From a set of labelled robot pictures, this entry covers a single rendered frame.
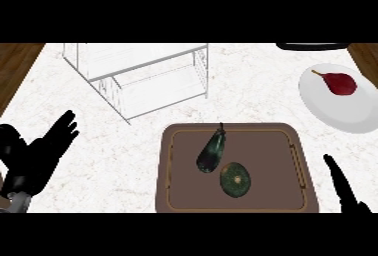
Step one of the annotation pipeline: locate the black rimmed pan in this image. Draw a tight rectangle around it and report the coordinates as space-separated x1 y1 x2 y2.
274 42 351 52

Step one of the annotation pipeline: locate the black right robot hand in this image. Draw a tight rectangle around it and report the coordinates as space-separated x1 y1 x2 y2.
321 153 373 214

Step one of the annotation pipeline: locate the round green squash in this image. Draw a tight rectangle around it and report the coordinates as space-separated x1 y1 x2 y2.
218 161 252 199

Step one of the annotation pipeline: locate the dark green eggplant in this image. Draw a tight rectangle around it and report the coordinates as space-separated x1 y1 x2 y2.
194 122 228 174

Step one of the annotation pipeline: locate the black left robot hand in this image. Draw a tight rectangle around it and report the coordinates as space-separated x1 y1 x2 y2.
0 109 81 200

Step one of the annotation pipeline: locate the brown tray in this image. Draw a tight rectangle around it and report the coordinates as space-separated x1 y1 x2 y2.
153 122 320 214

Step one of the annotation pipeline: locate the red pear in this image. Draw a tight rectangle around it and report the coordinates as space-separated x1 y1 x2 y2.
310 69 358 97

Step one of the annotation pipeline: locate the white wire tiered shelf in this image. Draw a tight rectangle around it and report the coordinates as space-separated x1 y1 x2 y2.
62 43 209 126

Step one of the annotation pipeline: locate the white plate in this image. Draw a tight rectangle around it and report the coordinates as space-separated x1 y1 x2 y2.
296 63 378 135

